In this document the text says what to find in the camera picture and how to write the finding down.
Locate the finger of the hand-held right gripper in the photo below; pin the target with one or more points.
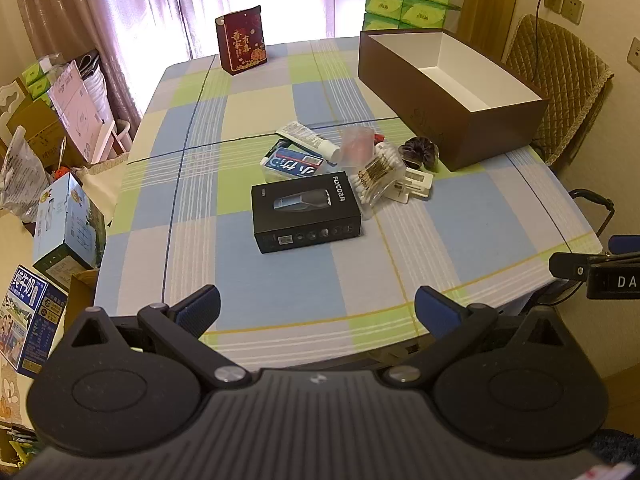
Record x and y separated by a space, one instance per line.
567 264
625 245

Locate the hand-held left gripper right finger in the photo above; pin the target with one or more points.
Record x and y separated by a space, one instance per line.
437 310

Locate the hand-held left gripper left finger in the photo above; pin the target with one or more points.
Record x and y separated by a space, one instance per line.
200 306

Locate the white hair clip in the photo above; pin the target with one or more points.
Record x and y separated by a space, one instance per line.
415 185

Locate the black shaver box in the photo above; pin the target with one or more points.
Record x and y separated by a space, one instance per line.
305 210

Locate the cotton swabs bag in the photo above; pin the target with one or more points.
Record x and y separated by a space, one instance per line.
375 172

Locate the dark hair scrunchie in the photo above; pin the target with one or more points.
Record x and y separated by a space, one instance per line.
420 152

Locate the blue toothpaste box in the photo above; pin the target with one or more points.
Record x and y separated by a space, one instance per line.
290 166

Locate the clear plastic cup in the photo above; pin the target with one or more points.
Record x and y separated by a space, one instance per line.
356 145

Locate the white tube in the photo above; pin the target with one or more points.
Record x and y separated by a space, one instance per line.
305 135

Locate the brown cardboard box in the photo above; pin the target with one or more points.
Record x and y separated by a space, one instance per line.
425 100

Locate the blue carton box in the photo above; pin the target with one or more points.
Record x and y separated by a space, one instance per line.
65 225

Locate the blue milk carton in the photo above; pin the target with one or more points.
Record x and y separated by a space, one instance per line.
25 320

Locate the chair with quilted cover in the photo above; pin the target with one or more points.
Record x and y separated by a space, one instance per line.
560 75

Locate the clear plastic bag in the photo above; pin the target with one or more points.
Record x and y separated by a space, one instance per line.
20 180

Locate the pink and white cardboard box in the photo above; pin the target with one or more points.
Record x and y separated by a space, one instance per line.
75 105

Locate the stacked white containers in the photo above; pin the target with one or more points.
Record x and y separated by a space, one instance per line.
97 92

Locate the brown cardboard carton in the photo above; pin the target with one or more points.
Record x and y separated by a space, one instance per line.
40 130

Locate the red gift box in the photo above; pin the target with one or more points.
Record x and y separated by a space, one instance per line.
242 42

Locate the white cutout board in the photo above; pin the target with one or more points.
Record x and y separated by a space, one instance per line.
12 105

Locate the wooden door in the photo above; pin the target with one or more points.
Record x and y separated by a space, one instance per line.
490 0

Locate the green tissue pack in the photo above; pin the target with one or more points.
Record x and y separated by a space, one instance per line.
35 77

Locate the sheer curtain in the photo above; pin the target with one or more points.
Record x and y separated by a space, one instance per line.
125 0

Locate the black metal frame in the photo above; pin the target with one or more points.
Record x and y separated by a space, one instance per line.
597 200

